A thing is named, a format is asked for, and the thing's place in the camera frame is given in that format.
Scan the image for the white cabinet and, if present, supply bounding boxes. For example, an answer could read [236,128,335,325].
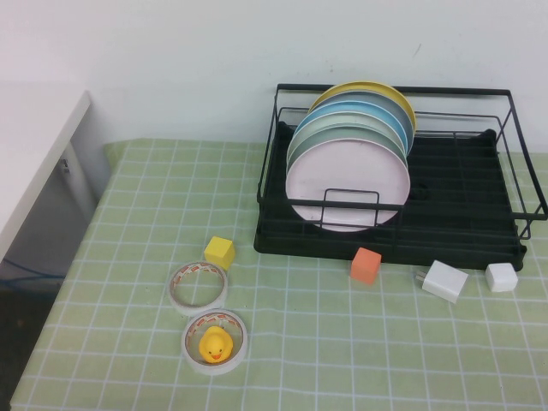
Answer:
[0,80,111,275]

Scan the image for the pale grey-green round plate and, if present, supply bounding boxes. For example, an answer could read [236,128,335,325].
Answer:
[289,111,409,160]

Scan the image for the empty white tape roll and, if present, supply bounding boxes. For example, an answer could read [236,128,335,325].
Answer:
[167,259,230,318]

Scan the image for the green checked tablecloth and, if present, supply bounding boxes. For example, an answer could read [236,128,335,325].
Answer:
[8,135,548,411]

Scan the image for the black drip tray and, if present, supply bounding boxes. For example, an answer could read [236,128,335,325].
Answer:
[253,122,528,271]

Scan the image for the grey round plate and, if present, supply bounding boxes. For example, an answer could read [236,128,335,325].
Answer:
[307,89,417,146]

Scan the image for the white tape roll holding duck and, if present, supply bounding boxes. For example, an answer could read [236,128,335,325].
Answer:
[181,310,249,377]

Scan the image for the light blue round plate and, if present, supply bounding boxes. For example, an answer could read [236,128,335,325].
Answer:
[295,99,415,155]

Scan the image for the yellow round plate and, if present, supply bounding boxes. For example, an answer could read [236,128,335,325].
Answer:
[307,80,419,137]

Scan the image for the white cube block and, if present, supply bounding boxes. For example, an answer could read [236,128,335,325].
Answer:
[485,262,520,295]

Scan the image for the yellow rubber duck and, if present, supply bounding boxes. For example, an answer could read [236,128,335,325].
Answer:
[198,325,235,366]

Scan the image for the white plug charger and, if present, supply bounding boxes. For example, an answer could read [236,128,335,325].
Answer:
[414,259,470,305]

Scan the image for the yellow cube block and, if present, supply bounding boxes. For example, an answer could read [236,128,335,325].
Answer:
[203,235,236,271]

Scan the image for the pink round plate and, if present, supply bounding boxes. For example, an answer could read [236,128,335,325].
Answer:
[285,137,412,234]

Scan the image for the orange cube block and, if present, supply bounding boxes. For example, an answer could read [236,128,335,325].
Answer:
[349,246,384,285]

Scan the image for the mint green round plate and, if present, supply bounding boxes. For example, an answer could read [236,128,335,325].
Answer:
[286,125,408,172]

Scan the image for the black wire dish rack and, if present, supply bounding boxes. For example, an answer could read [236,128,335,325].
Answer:
[255,82,548,241]

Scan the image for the blue cable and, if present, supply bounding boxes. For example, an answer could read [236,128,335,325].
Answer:
[0,259,65,290]

